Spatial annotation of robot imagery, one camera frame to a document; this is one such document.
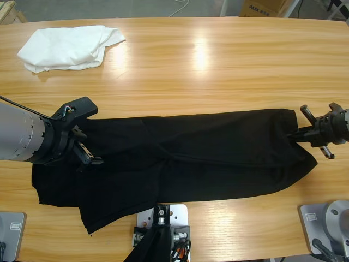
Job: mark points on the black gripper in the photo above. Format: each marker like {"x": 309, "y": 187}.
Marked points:
{"x": 325, "y": 129}
{"x": 58, "y": 144}

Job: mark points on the black t-shirt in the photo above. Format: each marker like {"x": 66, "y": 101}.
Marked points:
{"x": 177, "y": 163}

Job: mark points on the silver bolt knob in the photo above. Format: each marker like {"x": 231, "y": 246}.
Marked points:
{"x": 138, "y": 238}
{"x": 180, "y": 237}

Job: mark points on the white folded garment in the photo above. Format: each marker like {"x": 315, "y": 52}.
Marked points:
{"x": 62, "y": 49}

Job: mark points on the cardboard box with blue print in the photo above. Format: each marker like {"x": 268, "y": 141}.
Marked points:
{"x": 261, "y": 8}

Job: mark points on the wooden pallet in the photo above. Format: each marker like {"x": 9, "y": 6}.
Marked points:
{"x": 8, "y": 9}

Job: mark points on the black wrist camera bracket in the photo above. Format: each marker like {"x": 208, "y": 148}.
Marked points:
{"x": 79, "y": 107}

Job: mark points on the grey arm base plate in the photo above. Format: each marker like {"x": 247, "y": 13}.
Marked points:
{"x": 313, "y": 226}
{"x": 15, "y": 237}

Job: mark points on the white mount plate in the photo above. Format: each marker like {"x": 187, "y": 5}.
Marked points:
{"x": 180, "y": 214}

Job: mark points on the black camera post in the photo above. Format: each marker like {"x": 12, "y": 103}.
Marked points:
{"x": 161, "y": 243}

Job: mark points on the white slanted frame leg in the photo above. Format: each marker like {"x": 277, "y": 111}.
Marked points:
{"x": 294, "y": 6}

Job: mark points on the black chair frame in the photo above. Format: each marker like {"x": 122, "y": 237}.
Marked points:
{"x": 338, "y": 5}

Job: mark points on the white metal post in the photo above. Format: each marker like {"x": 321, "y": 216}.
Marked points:
{"x": 225, "y": 8}

